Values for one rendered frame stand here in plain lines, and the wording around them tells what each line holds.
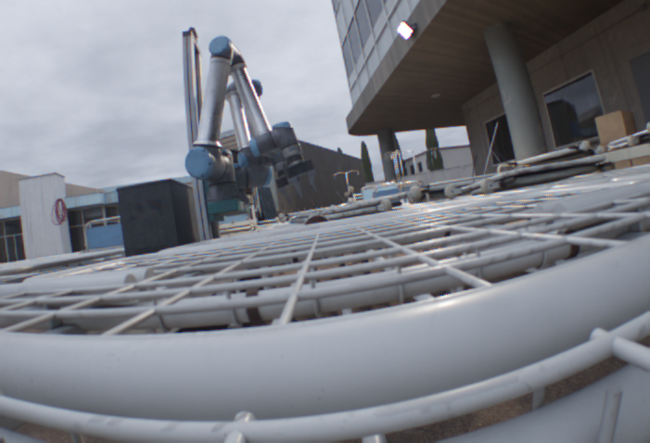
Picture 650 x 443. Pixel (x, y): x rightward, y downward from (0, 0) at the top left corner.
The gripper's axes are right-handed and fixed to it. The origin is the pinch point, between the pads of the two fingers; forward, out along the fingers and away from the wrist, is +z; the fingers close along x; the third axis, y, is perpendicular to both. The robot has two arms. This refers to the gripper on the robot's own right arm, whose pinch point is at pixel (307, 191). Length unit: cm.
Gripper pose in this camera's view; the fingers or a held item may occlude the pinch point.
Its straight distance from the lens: 161.6
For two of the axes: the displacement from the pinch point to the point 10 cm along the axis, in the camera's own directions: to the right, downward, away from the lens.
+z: 3.7, 9.3, 0.2
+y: 2.3, -0.7, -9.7
